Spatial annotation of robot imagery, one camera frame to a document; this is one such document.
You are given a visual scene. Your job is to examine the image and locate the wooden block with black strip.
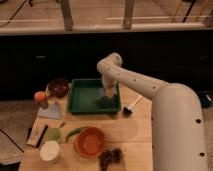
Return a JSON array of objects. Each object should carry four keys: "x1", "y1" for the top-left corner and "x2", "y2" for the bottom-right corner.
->
[{"x1": 27, "y1": 120, "x2": 48, "y2": 147}]

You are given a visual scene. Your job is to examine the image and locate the orange plastic bowl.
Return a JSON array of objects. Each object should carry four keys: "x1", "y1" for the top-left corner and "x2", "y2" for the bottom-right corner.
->
[{"x1": 74, "y1": 127, "x2": 105, "y2": 158}]

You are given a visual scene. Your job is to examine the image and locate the dark red bowl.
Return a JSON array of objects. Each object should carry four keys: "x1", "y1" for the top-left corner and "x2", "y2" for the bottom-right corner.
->
[{"x1": 48, "y1": 78, "x2": 69, "y2": 98}]

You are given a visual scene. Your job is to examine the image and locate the dark grape bunch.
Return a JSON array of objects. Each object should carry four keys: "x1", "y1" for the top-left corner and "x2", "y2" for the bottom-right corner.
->
[{"x1": 99, "y1": 148, "x2": 123, "y2": 171}]

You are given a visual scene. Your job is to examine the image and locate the white cup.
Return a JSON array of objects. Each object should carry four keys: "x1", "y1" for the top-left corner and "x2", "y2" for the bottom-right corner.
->
[{"x1": 39, "y1": 141, "x2": 60, "y2": 162}]

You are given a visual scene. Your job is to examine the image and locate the green plastic tray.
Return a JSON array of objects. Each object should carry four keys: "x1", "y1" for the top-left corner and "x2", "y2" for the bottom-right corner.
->
[{"x1": 67, "y1": 78, "x2": 121, "y2": 115}]

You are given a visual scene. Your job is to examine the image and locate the white and black brush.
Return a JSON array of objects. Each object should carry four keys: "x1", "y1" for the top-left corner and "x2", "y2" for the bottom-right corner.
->
[{"x1": 123, "y1": 95, "x2": 142, "y2": 115}]

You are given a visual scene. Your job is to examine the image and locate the black power adapter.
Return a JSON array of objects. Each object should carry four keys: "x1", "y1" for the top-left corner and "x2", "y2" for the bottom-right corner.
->
[{"x1": 199, "y1": 94, "x2": 212, "y2": 108}]

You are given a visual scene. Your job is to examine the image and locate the light blue cloth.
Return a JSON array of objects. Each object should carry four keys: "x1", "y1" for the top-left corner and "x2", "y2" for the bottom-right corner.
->
[{"x1": 37, "y1": 103, "x2": 61, "y2": 120}]

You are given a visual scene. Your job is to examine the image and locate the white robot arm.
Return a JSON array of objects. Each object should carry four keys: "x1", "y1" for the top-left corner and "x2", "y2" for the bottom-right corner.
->
[{"x1": 97, "y1": 53, "x2": 208, "y2": 171}]

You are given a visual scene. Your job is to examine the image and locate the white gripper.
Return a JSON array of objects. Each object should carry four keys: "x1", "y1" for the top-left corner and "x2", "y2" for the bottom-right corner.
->
[{"x1": 102, "y1": 78, "x2": 116, "y2": 97}]

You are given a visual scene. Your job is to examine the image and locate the blue-grey sponge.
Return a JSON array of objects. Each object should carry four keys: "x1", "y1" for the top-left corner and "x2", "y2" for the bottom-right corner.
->
[{"x1": 97, "y1": 88, "x2": 114, "y2": 108}]

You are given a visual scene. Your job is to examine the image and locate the orange ball on stand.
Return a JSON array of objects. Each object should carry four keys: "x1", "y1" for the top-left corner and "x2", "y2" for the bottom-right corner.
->
[{"x1": 34, "y1": 91, "x2": 48, "y2": 109}]

